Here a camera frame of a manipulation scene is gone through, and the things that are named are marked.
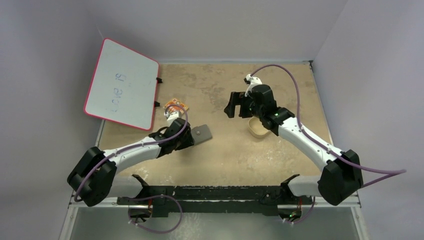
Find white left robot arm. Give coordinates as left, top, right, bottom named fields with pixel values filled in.
left=67, top=117, right=194, bottom=207

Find orange circuit board card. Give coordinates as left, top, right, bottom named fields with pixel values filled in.
left=163, top=98, right=189, bottom=115

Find beige oval tray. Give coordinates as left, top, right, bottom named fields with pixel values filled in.
left=248, top=117, right=271, bottom=139

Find pink framed whiteboard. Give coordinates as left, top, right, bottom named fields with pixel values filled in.
left=83, top=38, right=160, bottom=131

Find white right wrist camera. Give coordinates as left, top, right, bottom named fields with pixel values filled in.
left=244, top=74, right=263, bottom=97

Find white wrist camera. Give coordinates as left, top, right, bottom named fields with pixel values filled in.
left=244, top=74, right=263, bottom=97
left=164, top=110, right=185, bottom=127

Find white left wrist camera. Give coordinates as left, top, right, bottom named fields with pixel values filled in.
left=164, top=110, right=185, bottom=127

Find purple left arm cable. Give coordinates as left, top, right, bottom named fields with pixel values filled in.
left=73, top=104, right=189, bottom=203

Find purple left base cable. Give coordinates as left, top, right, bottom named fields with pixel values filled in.
left=127, top=194, right=185, bottom=235

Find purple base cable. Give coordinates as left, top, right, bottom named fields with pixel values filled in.
left=282, top=197, right=316, bottom=226
left=127, top=194, right=185, bottom=235

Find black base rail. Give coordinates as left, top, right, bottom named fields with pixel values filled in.
left=117, top=178, right=313, bottom=218

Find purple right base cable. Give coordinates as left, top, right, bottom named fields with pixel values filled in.
left=282, top=197, right=316, bottom=226

